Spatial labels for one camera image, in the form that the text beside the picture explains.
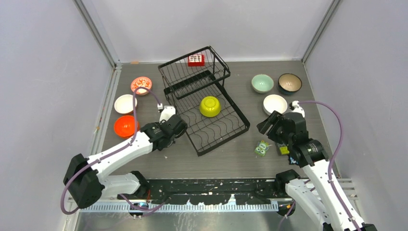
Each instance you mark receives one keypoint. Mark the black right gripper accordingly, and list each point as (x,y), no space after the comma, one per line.
(275,118)

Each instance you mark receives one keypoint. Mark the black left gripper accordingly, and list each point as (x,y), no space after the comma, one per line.
(160,123)

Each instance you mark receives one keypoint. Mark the white ribbed bowl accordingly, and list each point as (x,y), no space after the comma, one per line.
(273,103)

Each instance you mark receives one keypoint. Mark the yellow-green bowl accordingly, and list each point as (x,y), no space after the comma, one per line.
(210,106)

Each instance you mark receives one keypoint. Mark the celadon bowl with flower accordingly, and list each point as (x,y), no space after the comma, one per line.
(262,83)

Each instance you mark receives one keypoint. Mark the black wire dish rack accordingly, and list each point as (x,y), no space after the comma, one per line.
(194,84)

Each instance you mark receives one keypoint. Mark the dark blue glazed bowl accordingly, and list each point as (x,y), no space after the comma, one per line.
(289,84)

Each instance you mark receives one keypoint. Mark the white bowl red floral pattern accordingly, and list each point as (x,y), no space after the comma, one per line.
(141,84)

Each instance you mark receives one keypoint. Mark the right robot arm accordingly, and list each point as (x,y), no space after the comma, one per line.
(330,209)

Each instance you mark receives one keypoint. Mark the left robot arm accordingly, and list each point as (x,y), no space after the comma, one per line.
(88,179)

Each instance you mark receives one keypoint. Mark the green owl toy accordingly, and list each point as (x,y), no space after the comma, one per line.
(261,148)

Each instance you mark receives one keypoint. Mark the grey building block plate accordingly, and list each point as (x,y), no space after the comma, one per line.
(282,149)

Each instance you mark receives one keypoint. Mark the blue owl card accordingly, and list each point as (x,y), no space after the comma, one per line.
(292,161)

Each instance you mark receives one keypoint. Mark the red box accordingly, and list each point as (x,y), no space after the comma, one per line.
(196,60)

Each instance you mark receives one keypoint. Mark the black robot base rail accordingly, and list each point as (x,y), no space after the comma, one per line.
(249,191)

